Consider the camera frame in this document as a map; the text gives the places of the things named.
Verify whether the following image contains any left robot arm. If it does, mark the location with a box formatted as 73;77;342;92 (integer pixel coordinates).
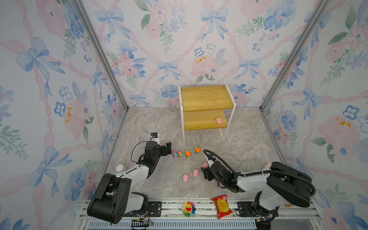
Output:
87;140;172;224

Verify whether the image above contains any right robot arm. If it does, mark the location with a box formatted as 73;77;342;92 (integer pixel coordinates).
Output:
201;160;316;221

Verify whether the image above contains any pink toy car leftmost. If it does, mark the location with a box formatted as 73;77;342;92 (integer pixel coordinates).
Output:
172;150;179;158

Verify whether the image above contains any pink green toy car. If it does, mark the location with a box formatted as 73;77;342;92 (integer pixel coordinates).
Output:
177;150;183;158

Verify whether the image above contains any red snack bag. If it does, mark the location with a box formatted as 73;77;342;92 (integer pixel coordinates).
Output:
212;195;233;219

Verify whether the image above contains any rainbow smiling flower toy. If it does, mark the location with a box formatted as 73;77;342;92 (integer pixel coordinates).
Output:
182;201;196;217

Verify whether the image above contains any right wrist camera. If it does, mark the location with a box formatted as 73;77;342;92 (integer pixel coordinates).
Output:
205;153;217;167

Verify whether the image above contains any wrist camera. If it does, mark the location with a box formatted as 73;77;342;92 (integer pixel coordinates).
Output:
150;132;161;146
205;153;217;167

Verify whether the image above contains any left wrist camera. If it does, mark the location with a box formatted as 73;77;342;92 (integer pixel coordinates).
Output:
150;132;161;146

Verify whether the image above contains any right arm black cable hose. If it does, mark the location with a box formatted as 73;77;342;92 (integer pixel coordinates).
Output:
203;149;316;196

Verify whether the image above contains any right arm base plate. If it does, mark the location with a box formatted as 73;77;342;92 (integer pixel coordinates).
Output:
237;201;279;218

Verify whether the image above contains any wooden two-tier shelf white frame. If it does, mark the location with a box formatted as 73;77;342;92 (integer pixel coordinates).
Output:
178;83;236;143

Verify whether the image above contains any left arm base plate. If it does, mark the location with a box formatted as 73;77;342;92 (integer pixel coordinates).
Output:
123;201;162;218

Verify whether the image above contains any aluminium front rail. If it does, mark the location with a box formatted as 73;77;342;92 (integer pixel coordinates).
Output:
75;198;326;230

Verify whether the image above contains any left aluminium corner post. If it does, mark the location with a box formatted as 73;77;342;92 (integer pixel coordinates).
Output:
71;0;129;112

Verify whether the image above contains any aluminium corner post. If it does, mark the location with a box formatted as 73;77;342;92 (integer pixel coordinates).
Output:
260;0;331;112
71;0;129;112

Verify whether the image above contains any right aluminium corner post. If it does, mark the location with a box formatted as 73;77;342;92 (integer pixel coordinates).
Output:
260;0;331;112

